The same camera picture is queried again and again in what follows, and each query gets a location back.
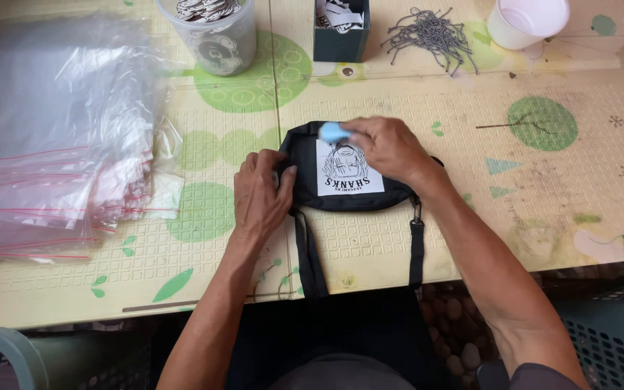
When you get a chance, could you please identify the small light blue tool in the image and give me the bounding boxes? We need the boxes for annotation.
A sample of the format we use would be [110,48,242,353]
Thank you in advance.
[318,121,352,145]

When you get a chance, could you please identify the grey green plastic basket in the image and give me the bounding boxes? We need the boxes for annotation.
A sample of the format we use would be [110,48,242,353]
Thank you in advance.
[0,324,153,390]

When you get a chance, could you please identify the pile of metal ball chains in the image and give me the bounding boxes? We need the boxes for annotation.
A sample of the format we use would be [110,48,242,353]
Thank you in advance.
[381,6,480,77]

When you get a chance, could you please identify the dark teal cardboard box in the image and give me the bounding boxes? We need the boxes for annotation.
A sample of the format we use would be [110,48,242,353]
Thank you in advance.
[312,0,372,64]

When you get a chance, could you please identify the stack of clear zip bags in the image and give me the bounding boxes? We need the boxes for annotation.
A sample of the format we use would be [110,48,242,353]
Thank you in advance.
[0,13,186,264]

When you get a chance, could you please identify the pile of white paper labels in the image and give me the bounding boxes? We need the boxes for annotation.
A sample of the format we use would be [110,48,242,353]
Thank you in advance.
[316,0,365,34]

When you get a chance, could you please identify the person's black trousers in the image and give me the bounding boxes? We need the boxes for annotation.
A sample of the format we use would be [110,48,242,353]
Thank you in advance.
[239,286,444,390]

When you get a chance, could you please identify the clear plastic tub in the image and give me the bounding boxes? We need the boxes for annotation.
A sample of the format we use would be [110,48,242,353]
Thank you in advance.
[154,0,257,77]

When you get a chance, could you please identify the white plastic cup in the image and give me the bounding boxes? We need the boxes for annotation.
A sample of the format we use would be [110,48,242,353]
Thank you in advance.
[486,0,572,52]

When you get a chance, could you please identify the pile of printed round tags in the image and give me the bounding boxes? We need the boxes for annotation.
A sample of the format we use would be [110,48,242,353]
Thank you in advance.
[175,0,242,24]

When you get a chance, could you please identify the teal plastic basket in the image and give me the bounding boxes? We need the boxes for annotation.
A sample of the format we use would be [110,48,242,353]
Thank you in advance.
[552,281,624,390]

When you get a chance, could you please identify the black sling bag white print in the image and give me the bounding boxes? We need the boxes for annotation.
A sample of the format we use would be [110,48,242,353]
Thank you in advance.
[278,120,446,302]

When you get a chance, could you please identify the person's left hand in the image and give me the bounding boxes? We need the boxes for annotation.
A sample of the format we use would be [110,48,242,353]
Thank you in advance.
[233,149,298,243]

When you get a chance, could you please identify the yellow green patterned table cover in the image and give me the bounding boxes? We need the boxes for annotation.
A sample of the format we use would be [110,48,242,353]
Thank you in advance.
[0,0,624,332]

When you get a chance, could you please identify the person's right hand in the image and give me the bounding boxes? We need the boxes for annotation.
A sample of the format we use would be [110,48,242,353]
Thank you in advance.
[339,116,444,191]

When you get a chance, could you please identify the person's grey shirt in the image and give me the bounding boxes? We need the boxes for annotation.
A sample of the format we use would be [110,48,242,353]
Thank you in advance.
[268,352,587,390]

